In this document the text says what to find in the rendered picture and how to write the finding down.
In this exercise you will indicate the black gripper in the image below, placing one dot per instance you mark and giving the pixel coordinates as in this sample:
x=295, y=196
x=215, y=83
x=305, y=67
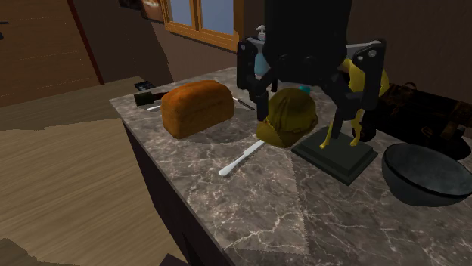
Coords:
x=306, y=37

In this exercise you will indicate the small teal object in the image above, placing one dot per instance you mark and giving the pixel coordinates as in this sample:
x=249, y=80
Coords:
x=304, y=89

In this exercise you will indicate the light blue soap dispenser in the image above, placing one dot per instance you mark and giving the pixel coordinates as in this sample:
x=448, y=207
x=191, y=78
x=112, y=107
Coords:
x=261, y=66

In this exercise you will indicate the olive green cap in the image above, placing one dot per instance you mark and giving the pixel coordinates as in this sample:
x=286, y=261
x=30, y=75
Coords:
x=289, y=116

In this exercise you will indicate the dark pen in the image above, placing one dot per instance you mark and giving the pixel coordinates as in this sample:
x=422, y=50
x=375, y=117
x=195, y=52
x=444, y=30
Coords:
x=244, y=104

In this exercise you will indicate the yellow figure on dark base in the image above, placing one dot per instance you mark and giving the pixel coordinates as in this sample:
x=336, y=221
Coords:
x=335, y=158

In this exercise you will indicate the white table knife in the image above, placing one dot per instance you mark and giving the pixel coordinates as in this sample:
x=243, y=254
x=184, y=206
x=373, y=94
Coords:
x=239, y=159

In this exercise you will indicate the wooden framed window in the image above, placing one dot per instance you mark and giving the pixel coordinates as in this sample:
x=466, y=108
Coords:
x=206, y=18

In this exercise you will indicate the brown bread loaf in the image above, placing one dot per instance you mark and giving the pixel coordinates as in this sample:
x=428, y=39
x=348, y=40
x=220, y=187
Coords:
x=199, y=108

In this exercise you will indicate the dark brown bag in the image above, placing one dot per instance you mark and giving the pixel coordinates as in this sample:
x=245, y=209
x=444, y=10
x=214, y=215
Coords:
x=416, y=114

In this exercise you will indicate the marble top counter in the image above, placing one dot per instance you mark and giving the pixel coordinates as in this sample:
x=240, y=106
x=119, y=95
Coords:
x=265, y=213

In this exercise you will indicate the dark grey bowl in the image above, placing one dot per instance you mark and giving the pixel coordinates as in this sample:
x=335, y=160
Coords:
x=424, y=176

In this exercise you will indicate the small white stick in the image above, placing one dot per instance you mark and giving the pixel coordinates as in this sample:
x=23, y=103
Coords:
x=154, y=108

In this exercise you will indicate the small dark flat device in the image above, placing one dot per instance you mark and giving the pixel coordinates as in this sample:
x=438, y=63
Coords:
x=144, y=85

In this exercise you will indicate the black brush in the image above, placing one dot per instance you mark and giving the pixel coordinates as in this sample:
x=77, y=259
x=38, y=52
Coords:
x=144, y=98

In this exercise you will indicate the dark wall picture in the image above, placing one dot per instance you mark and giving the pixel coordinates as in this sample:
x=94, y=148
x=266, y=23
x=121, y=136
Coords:
x=147, y=9

